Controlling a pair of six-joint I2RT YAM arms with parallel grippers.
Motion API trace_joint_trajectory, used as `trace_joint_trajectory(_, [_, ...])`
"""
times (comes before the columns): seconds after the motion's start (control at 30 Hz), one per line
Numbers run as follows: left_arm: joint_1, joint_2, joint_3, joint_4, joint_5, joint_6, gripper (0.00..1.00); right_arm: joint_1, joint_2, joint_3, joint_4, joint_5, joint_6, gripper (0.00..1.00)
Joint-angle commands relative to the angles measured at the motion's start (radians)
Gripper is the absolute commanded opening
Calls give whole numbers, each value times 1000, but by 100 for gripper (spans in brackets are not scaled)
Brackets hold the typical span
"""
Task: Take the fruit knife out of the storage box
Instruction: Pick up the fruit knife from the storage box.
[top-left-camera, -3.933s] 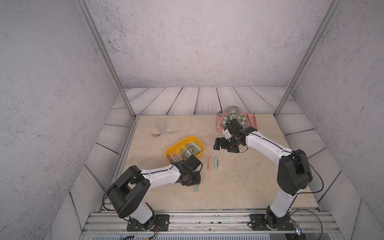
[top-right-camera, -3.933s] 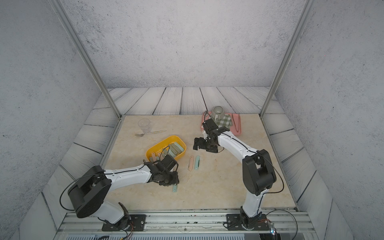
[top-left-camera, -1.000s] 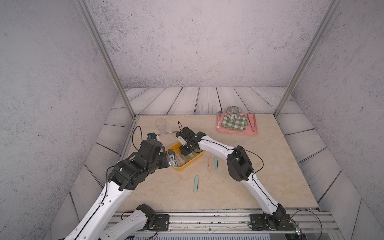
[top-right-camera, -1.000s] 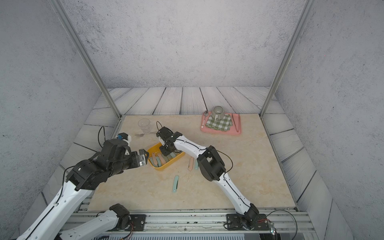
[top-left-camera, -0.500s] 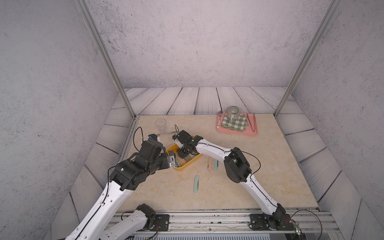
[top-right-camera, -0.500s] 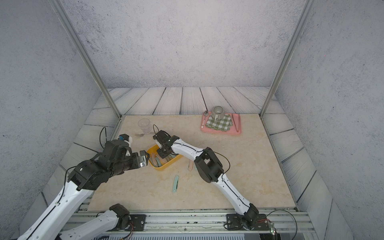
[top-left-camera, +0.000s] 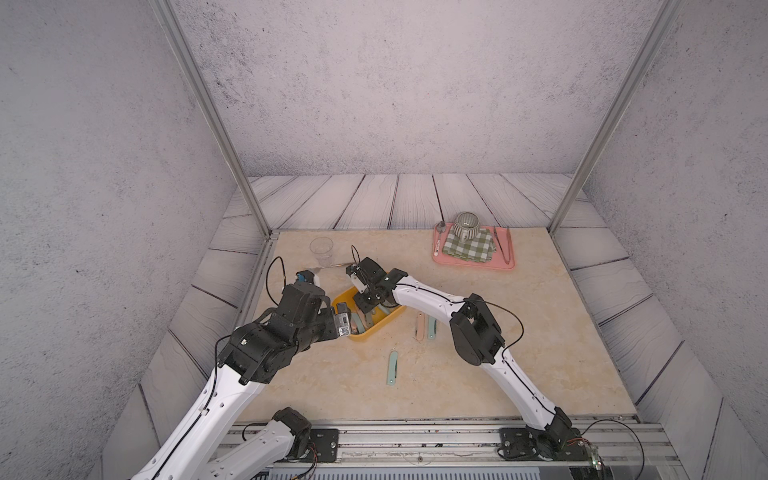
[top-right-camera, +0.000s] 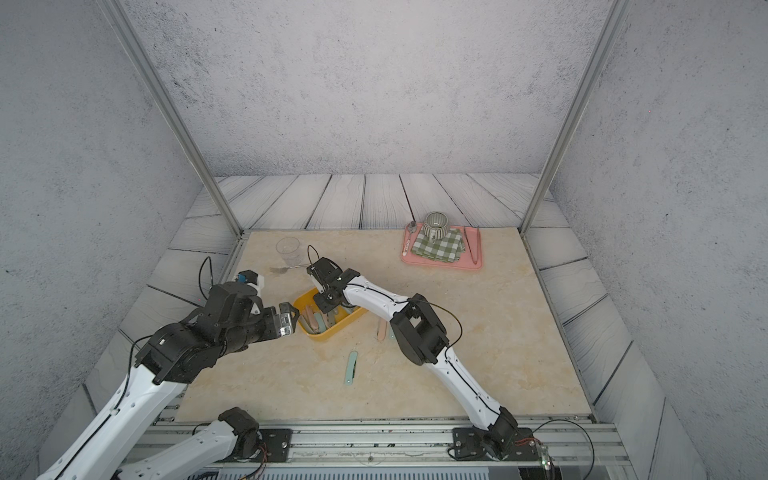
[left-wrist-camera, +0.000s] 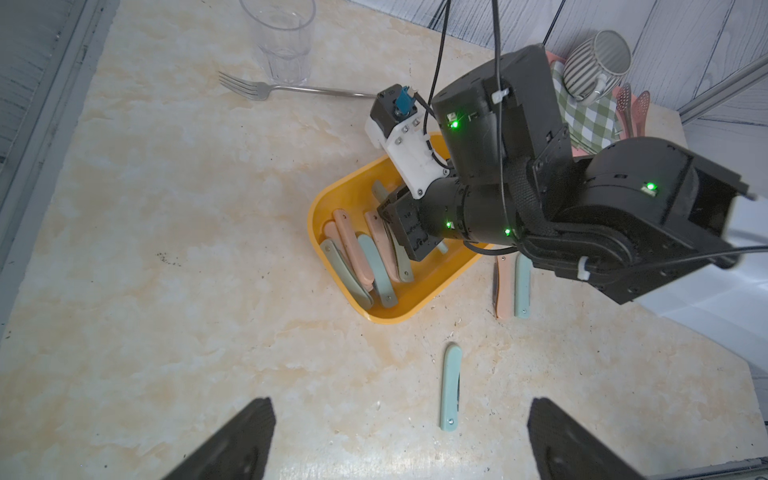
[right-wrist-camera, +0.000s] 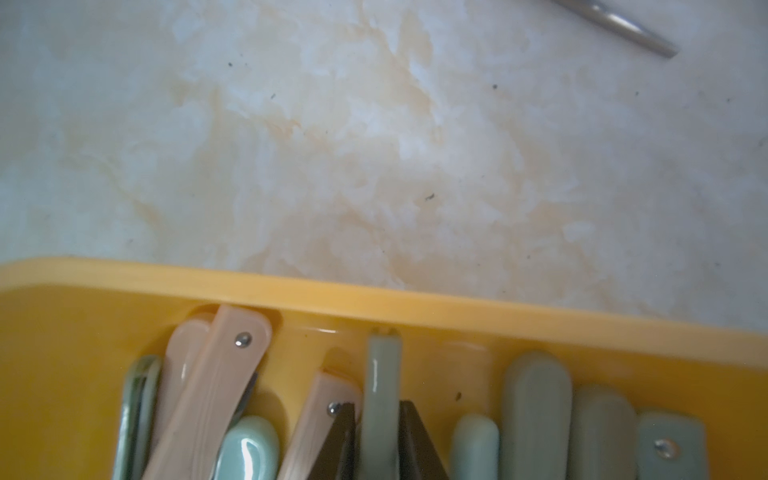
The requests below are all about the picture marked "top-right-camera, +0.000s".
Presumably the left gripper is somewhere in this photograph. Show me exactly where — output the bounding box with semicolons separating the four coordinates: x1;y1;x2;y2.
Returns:
219;299;304;360

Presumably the pink folding fruit knife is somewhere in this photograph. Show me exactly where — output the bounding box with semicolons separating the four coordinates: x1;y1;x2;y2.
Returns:
376;319;389;342

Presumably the teal folding fruit knife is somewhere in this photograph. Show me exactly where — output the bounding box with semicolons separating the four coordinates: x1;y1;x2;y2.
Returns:
344;351;358;385

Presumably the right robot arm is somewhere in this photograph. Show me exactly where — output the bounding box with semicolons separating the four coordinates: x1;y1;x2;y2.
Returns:
310;270;519;460

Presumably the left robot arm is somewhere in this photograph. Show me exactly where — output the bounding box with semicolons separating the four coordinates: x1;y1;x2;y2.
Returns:
41;282;299;479

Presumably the yellow plastic storage box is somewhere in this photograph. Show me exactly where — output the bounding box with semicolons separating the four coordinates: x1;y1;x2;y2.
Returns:
292;288;366;341

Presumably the pink knife in box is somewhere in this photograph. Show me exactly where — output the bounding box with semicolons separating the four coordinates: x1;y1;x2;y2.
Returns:
303;306;319;335

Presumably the clear plastic cup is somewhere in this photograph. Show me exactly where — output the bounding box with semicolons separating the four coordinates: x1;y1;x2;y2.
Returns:
275;236;305;268

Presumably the green checkered cloth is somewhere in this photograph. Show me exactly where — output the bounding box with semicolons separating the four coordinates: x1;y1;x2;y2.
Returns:
411;228;466;263

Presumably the striped ceramic cup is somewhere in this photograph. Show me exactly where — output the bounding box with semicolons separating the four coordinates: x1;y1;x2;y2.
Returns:
421;211;450;243

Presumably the pink plastic tray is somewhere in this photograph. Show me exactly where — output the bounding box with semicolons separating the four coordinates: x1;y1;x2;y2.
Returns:
400;223;483;270

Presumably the wooden handled spoon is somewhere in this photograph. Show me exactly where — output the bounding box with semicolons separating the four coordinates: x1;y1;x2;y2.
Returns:
270;264;309;275

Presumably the pink handled spoon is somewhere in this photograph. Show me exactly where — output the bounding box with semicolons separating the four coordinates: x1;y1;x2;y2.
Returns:
401;220;417;257

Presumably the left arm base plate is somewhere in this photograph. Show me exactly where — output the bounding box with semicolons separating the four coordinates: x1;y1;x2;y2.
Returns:
256;428;293;464

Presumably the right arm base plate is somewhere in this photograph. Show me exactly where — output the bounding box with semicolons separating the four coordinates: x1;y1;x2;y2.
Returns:
447;427;541;462

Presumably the aluminium rail base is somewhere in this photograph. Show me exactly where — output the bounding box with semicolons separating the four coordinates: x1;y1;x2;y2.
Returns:
106;418;638;480

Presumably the left aluminium frame post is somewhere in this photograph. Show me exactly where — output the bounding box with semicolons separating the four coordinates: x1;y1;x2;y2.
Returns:
98;0;245;239

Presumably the aluminium frame post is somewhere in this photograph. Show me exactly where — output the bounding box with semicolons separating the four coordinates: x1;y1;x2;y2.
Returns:
98;0;245;239
519;0;631;237

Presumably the right aluminium frame post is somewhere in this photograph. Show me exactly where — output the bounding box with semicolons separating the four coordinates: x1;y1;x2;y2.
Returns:
519;0;631;237

